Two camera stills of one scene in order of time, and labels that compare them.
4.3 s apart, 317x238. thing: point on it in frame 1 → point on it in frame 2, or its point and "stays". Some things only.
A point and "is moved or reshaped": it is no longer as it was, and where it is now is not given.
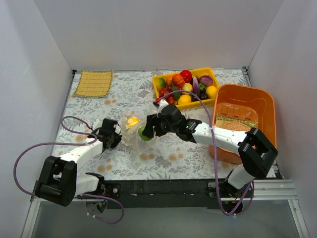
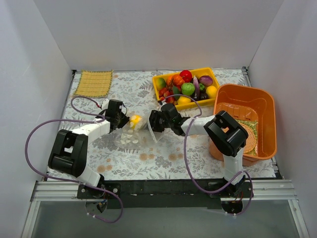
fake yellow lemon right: (211, 91) stays
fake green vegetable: (144, 137) → (187, 89)
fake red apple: (187, 75) stays
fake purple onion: (206, 80) stays
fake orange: (169, 80) stays
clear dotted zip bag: (132, 138) is moved or reshaped
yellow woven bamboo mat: (94, 84) stays
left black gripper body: (115, 134) → (121, 119)
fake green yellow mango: (160, 83) stays
